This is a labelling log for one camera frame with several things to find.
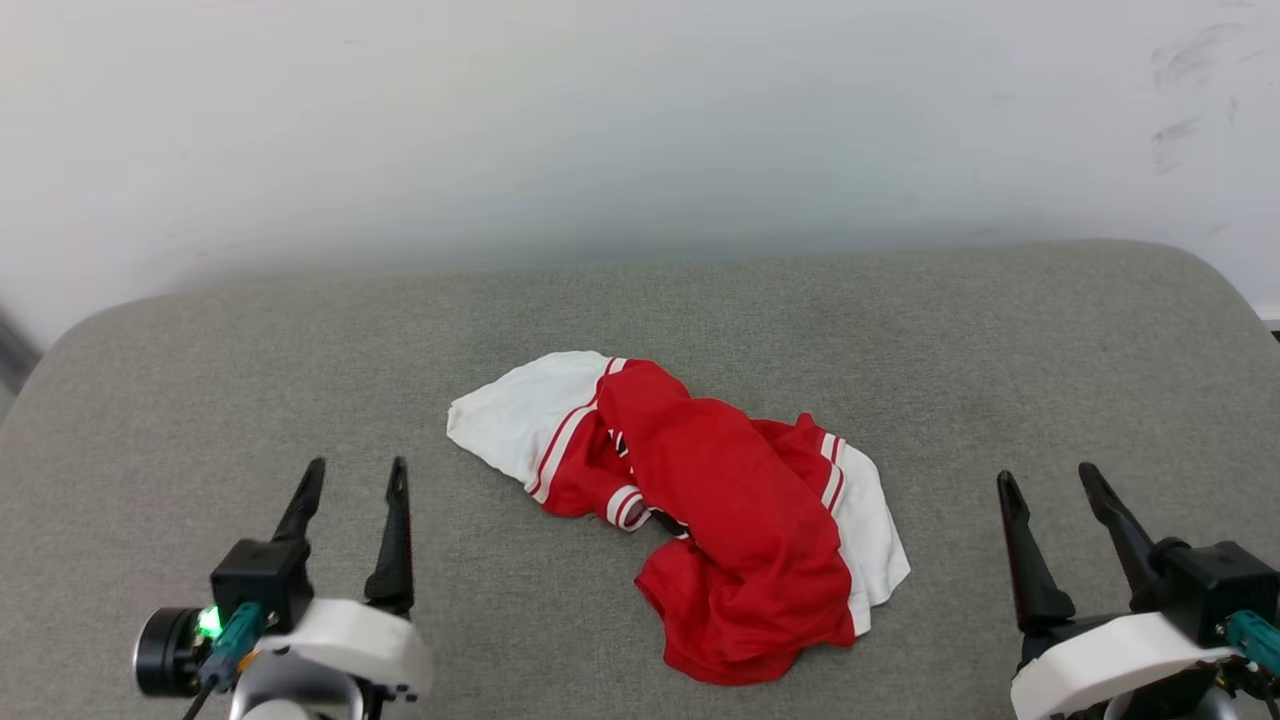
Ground left camera cable teal plug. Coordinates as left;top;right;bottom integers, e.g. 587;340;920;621
183;602;265;720

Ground red and white sports shirt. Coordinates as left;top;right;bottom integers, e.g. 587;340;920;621
446;350;912;687

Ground grey fabric sofa cushion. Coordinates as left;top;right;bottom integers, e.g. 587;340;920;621
0;240;1280;720

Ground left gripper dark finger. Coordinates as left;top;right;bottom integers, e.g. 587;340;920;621
271;457;327;547
363;456;416;614

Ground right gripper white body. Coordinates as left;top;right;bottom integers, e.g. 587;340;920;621
1009;611;1243;720

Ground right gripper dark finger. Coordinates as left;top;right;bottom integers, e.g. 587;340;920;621
1077;462;1163;597
996;471;1077;634

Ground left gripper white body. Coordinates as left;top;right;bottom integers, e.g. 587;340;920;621
255;597;433;703

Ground right camera cable teal plug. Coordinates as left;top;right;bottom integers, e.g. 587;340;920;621
1224;611;1280;677

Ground camera cable teal plug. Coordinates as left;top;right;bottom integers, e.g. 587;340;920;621
1224;611;1280;677
183;602;265;720

